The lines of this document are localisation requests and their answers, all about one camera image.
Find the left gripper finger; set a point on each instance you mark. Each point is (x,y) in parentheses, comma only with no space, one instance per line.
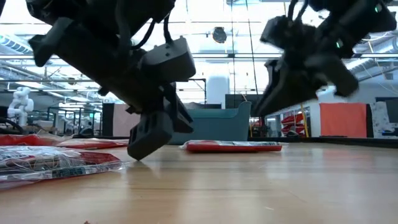
(149,133)
(180,115)

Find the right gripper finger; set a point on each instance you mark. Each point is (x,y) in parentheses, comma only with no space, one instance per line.
(270,77)
(286,90)

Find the blue plastic basket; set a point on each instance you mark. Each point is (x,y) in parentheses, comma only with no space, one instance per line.
(217,130)

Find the red microwave popcorn bag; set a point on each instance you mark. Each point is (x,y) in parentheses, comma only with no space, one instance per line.
(233,147)
(46,168)
(25,140)
(93,144)

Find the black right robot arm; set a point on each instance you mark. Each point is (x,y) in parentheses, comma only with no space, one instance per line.
(357,21)

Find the red storage rack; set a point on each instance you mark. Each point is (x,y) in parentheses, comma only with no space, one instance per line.
(292,119)

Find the black panel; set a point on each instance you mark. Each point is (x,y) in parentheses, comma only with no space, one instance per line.
(108,119)

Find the orange fabric panel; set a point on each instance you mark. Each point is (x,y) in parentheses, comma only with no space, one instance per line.
(342,119)

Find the white patterned panel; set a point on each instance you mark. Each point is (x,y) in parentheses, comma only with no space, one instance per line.
(379,119)

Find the white humanoid robot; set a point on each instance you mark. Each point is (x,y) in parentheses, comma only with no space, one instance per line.
(20,105)

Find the black camera rig frame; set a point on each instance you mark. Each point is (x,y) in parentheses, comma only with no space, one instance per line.
(200,80)

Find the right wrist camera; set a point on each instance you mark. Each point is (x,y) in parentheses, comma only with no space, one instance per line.
(280,31)

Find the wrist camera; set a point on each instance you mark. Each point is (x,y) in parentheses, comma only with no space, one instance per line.
(168,62)
(280,31)

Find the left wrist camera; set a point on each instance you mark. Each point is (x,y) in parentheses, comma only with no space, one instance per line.
(168,62)

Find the black aluminium table frame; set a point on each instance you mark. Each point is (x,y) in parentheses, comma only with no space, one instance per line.
(342,142)

